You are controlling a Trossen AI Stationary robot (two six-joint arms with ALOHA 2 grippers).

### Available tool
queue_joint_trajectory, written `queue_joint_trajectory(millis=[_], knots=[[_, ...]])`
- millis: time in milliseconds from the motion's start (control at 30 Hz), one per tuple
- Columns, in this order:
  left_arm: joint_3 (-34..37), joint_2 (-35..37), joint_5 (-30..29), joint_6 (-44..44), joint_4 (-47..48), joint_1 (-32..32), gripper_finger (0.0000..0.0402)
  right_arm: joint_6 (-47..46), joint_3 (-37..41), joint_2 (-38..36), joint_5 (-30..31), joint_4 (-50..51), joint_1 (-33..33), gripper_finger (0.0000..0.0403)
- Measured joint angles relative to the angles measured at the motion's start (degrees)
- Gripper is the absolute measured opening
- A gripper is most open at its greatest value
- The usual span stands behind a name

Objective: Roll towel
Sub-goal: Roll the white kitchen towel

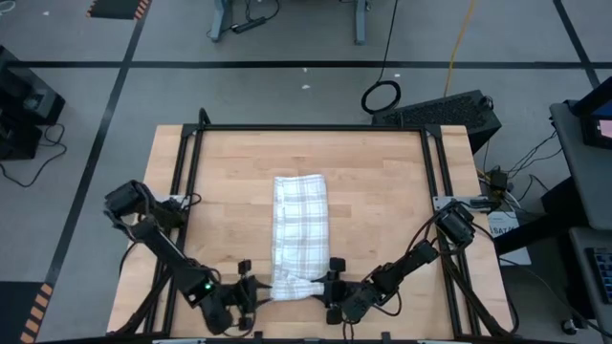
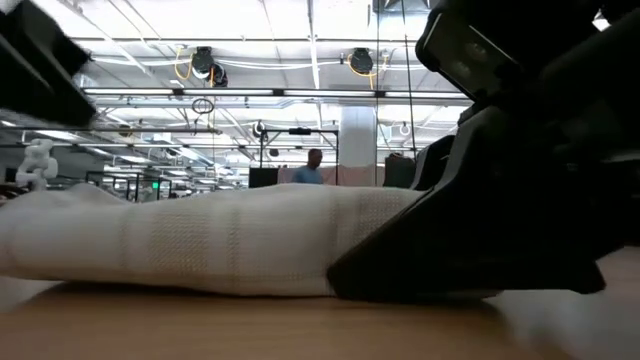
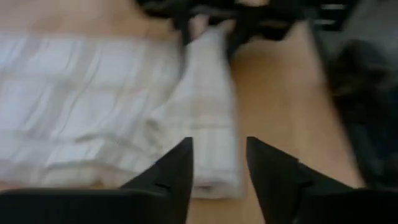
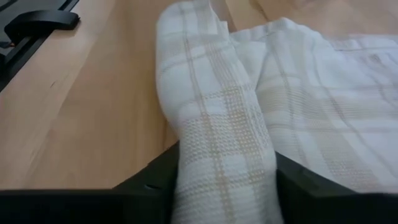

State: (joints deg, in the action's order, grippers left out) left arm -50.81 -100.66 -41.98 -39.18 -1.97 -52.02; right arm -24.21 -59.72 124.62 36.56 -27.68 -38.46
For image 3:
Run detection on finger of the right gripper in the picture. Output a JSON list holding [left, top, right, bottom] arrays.
[[174, 12, 196, 47], [225, 18, 249, 60]]

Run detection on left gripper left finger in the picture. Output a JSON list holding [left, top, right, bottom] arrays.
[[0, 136, 194, 224]]

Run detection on white plaid towel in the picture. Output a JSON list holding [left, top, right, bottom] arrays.
[[0, 20, 245, 200]]

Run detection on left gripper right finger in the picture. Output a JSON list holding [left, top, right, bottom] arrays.
[[246, 136, 398, 224]]

